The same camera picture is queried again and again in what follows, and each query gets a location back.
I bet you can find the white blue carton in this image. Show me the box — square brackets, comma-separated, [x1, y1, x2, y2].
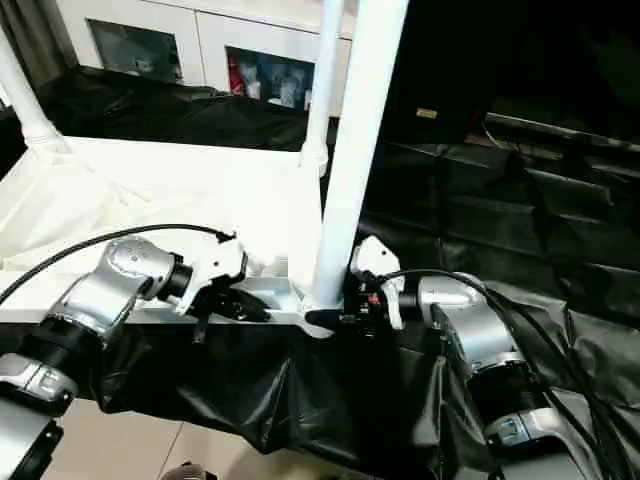
[279, 69, 300, 105]

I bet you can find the white plastic table leg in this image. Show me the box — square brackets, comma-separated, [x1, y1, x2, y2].
[302, 0, 410, 315]
[298, 0, 347, 175]
[0, 29, 65, 152]

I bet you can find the grey curtain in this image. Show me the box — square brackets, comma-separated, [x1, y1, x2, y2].
[0, 0, 79, 102]

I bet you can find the black left wrist camera cable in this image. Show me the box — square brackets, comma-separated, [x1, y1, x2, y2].
[0, 223, 238, 306]

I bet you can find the black left robot foot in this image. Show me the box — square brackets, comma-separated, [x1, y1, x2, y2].
[164, 462, 222, 480]

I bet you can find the white plastic table top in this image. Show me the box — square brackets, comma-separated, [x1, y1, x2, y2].
[0, 134, 352, 342]

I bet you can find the black metal rod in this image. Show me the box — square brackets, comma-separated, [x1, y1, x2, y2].
[484, 112, 640, 147]

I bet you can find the white glass-door cabinet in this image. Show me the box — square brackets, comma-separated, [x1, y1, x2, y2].
[57, 0, 360, 117]

